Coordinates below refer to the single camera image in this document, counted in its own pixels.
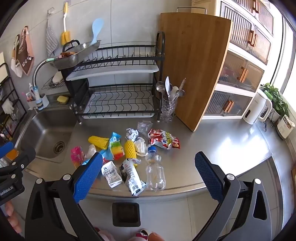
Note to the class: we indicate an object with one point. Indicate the long yellow foam net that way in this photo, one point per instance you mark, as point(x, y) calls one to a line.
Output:
point(130, 150)

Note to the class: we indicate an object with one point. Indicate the white drip tray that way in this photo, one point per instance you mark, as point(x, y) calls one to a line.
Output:
point(111, 71)

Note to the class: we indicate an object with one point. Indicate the small white printed packet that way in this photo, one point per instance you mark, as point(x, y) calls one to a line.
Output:
point(111, 173)

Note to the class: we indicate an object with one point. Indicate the cream hanging bag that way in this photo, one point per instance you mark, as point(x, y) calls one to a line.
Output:
point(15, 62)

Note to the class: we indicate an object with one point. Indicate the metal spoon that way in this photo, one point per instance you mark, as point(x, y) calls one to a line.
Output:
point(159, 87)

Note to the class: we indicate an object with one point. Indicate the clear plastic bottle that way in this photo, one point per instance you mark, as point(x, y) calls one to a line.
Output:
point(155, 173)

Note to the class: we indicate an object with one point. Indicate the glass utensil holder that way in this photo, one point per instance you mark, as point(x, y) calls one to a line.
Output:
point(168, 110)

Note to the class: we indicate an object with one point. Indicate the green potted plant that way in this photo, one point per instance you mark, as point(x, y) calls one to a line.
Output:
point(276, 99)

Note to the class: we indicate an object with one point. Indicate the wooden cutting board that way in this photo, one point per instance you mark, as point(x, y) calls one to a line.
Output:
point(196, 69)

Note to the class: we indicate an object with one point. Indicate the bottle brush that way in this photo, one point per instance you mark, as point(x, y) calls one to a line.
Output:
point(182, 83)

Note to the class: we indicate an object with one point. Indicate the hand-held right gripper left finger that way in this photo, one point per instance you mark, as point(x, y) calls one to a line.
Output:
point(87, 178)

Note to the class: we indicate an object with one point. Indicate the white soap dish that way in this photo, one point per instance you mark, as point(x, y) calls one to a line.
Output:
point(57, 77)

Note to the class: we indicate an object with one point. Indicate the metal colander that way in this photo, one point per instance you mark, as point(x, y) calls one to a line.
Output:
point(74, 59)

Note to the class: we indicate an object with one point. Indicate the red snack bag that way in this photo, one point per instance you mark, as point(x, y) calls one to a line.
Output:
point(163, 139)

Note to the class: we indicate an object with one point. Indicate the black cutlery holder box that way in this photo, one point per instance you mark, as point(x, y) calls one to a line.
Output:
point(77, 91)

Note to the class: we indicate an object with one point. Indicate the white toothbrush holder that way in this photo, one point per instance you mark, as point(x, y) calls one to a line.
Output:
point(45, 100)

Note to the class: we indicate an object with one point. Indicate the clear plastic wrap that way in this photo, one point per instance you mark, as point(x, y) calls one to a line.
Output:
point(90, 151)

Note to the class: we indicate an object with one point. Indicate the long white printed packet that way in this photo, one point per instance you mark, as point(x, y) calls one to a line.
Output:
point(131, 178)

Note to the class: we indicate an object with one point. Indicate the grey hanging cloth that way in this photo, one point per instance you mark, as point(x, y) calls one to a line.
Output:
point(51, 40)

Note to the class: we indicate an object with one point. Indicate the white glove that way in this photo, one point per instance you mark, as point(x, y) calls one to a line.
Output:
point(8, 106)

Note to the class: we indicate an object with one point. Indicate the pink wrapper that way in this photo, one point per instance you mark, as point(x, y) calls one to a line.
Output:
point(76, 157)

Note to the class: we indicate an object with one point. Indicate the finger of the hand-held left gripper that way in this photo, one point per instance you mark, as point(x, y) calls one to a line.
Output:
point(22, 158)
point(5, 149)

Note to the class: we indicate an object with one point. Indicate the yellow sponge brush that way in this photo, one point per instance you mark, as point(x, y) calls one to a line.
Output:
point(65, 36)

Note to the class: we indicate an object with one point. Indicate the orange sponge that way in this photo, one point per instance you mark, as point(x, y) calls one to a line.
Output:
point(12, 154)

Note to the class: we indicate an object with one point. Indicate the light blue wrapper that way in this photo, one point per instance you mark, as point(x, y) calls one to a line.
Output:
point(106, 153)

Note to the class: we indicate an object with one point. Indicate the white spoon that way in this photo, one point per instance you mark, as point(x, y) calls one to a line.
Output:
point(175, 90)

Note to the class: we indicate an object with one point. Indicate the yellow sponge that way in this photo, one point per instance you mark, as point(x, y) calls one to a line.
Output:
point(62, 99)

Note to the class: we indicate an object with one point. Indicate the rainbow striped wrapper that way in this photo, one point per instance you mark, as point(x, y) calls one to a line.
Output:
point(116, 149)

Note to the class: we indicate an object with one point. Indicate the steel sink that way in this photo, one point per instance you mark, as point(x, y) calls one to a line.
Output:
point(44, 134)

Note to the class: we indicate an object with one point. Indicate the beige storage cabinet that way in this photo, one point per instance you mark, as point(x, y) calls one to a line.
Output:
point(240, 55)

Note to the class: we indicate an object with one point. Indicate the flat yellow foam net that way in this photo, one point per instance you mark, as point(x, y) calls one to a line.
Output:
point(99, 141)

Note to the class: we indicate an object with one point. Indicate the black storage shelf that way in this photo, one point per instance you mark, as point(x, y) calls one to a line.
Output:
point(9, 92)

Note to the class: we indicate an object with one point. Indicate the metal ladle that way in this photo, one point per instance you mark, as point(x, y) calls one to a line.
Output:
point(180, 93)

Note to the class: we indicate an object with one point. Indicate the person's left hand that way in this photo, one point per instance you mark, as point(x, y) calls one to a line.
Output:
point(11, 214)

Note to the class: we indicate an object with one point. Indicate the black waste bin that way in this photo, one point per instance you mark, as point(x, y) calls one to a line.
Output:
point(126, 214)

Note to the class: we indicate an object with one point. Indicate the small white appliance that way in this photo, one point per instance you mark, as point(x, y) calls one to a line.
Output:
point(285, 126)

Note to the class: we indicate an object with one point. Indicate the white tissue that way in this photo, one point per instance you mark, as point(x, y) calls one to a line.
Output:
point(140, 146)

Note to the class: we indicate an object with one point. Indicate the light blue rice paddle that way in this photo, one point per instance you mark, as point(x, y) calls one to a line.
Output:
point(96, 26)

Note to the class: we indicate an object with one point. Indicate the clear plastic bag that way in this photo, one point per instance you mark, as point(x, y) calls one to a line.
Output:
point(145, 128)

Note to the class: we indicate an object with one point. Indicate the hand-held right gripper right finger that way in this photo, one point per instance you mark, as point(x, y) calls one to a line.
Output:
point(208, 178)

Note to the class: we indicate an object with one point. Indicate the red patterned slipper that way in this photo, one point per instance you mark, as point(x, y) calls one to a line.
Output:
point(142, 233)

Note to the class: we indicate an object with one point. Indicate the metal faucet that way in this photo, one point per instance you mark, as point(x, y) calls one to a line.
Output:
point(37, 71)

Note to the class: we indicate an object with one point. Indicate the crumpled paper ball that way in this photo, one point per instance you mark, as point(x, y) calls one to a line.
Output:
point(131, 134)

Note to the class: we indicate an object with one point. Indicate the white electric kettle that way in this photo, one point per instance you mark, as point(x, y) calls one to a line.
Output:
point(254, 107)

